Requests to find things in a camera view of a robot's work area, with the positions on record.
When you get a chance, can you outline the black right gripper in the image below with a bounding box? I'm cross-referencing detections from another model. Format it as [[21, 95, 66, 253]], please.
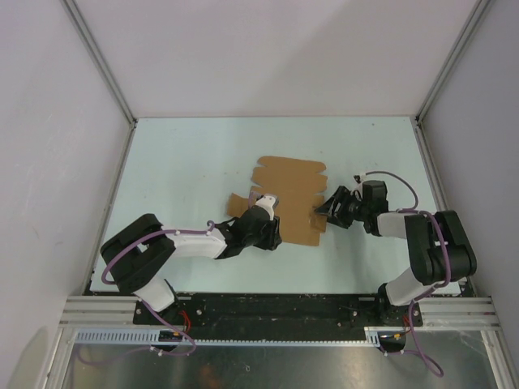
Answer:
[[314, 186, 369, 229]]

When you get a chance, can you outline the brown cardboard box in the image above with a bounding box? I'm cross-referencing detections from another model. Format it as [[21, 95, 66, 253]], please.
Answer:
[[251, 156, 328, 246]]

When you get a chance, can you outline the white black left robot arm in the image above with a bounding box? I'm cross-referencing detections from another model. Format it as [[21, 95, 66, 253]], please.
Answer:
[[100, 205, 281, 324]]

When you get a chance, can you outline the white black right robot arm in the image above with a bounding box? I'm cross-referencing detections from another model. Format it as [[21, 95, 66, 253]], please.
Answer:
[[315, 177, 477, 325]]

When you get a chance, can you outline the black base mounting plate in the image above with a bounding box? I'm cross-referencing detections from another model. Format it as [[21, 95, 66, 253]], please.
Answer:
[[157, 293, 423, 328]]

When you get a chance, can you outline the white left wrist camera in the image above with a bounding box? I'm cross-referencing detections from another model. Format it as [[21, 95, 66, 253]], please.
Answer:
[[255, 194, 279, 220]]

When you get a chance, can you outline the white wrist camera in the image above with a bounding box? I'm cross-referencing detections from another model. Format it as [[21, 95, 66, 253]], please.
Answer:
[[255, 194, 279, 220], [354, 173, 370, 191]]

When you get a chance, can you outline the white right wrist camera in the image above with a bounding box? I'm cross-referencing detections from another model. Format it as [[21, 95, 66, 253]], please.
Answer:
[[354, 173, 370, 191]]

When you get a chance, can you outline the grey slotted cable duct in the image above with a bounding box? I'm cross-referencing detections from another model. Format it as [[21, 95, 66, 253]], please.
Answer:
[[72, 326, 504, 349]]

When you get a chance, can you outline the aluminium front rail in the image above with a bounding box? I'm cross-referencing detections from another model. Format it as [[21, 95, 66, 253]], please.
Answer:
[[60, 293, 500, 331]]

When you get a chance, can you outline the aluminium frame post right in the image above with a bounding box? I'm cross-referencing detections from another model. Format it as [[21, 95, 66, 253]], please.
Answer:
[[414, 0, 495, 125]]

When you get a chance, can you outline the aluminium frame post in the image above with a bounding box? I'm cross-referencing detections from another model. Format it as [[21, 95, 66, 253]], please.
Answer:
[[414, 0, 495, 125], [58, 0, 139, 129]]

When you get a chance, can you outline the aluminium frame post left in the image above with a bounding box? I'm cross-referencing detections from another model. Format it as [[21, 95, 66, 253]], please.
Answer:
[[58, 0, 139, 129]]

